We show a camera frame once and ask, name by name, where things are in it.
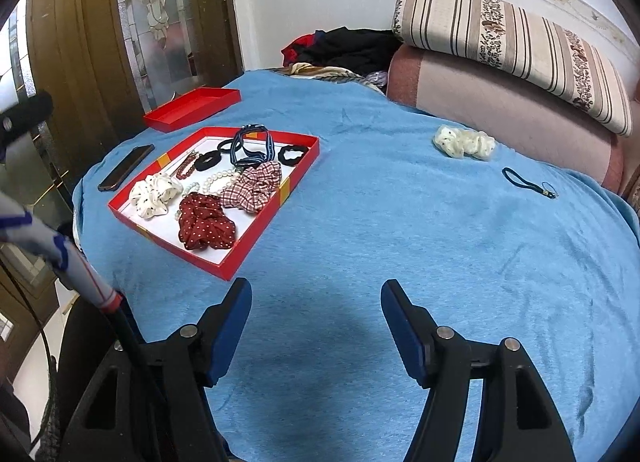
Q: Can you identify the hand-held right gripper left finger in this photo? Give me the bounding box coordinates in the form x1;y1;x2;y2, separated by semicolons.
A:
57;277;253;462

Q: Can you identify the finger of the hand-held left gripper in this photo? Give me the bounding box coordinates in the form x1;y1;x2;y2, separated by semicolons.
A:
0;93;54;143

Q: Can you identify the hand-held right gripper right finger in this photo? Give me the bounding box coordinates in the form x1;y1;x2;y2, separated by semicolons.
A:
380;279;573;462

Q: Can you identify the red jewelry box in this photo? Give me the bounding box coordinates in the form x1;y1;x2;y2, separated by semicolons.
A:
107;126;321;281

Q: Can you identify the navy striped watch strap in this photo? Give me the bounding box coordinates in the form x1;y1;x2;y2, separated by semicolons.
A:
229;124;275;167

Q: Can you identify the wooden door with glass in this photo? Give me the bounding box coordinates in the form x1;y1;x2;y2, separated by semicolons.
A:
0;0;246;223

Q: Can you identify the red dotted scrunchie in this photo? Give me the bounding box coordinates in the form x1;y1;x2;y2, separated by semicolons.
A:
177;193;237;251

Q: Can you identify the black smartphone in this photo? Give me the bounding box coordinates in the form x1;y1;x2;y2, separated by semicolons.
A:
97;143;156;193

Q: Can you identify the blue blanket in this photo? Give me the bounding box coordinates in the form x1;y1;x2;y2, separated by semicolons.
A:
70;69;640;462

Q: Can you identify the red plaid scrunchie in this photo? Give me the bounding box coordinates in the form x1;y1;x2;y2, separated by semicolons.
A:
220;160;283;214

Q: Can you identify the white dotted scrunchie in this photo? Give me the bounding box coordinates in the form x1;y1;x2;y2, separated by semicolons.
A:
129;173;185;220
432;124;497;161

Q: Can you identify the red box lid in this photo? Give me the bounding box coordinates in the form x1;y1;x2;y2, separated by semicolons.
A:
142;86;242;134

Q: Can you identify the pink bolster cushion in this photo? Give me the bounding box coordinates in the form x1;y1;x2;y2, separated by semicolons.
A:
385;44;626;195

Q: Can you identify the patterned beige cloth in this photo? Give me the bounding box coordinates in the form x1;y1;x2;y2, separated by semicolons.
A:
287;62;388;92

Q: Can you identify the pile of dark clothes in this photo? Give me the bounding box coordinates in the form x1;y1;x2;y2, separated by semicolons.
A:
281;26;403;80

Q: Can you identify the striped floral cushion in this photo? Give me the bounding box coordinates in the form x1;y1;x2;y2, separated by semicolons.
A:
391;0;633;137

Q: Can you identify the pearl bracelet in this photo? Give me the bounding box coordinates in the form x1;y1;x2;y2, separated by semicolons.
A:
174;168;251;223

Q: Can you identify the white sleeved black cable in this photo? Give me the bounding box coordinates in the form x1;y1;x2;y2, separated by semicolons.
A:
0;189;173;462

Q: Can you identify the red bead bracelet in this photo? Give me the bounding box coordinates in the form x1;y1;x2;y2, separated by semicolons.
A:
174;152;201;181

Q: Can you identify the black cord lanyard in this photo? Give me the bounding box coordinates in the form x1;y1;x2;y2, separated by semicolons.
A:
501;167;560;201

